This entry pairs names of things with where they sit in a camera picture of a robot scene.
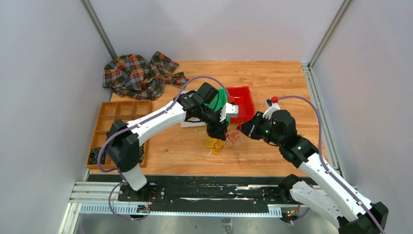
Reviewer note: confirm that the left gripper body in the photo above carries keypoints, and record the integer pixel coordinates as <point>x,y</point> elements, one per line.
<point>214,122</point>

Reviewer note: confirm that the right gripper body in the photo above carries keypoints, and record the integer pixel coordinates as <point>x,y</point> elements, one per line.
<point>264,129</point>

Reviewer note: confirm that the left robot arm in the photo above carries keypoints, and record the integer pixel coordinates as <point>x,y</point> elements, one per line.
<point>124,139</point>

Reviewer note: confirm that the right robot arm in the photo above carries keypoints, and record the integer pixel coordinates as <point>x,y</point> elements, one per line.
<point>342,205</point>

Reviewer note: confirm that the white plastic bin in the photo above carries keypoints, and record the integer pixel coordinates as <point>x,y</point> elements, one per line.
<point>189,121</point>

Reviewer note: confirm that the green plastic bin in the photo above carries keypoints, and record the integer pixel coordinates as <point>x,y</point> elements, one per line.
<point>219,101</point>

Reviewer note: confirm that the red plastic bin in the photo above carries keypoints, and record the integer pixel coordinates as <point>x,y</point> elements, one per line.
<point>243,99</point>

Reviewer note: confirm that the plaid cloth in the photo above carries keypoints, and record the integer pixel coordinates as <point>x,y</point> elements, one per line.
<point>133,76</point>

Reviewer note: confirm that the wooden compartment tray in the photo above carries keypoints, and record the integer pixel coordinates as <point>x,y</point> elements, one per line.
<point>110,112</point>

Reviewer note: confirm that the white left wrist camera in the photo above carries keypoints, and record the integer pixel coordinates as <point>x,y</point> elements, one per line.
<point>229,110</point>

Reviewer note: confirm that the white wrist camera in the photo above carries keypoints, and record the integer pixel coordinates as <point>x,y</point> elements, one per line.
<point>229,110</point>
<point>272,106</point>

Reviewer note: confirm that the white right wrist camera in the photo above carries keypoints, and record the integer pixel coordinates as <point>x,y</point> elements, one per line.
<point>272,106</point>

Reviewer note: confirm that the right aluminium table rail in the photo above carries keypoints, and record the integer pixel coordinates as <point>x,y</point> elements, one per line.
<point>329,149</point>

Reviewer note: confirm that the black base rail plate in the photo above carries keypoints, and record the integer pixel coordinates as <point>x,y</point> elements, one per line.
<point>209,194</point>

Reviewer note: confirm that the right aluminium frame post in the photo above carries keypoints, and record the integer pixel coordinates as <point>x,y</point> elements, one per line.
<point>329,32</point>

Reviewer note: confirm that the aluminium frame post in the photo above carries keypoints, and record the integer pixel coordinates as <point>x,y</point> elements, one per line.
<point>88,7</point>
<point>329,32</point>

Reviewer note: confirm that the left aluminium frame post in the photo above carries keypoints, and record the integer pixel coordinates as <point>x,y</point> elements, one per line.
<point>88,7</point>

